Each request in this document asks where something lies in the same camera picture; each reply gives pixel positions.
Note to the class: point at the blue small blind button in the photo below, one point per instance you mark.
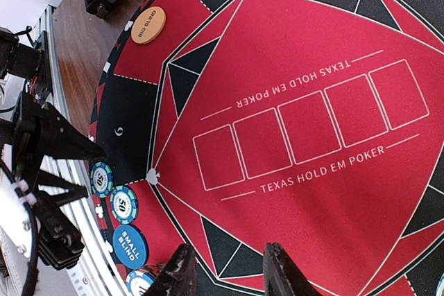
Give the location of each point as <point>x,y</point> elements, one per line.
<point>130,246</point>

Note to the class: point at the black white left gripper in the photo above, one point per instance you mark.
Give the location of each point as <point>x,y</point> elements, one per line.
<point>37,130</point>

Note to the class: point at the green blue 50 chip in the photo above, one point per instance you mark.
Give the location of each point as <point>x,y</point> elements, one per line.
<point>124,204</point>
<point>101,179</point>

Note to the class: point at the blue white 100 chip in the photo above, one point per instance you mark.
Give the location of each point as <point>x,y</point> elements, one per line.
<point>140,280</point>

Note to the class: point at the round red black poker mat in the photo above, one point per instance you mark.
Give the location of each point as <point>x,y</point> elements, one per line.
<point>316,124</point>

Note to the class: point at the orange big blind button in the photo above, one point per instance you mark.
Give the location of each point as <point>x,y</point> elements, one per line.
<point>148,25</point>

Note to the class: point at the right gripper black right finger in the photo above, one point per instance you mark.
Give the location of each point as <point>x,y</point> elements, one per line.
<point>281,274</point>

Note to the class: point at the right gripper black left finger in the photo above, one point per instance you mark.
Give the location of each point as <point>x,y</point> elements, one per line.
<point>179,276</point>

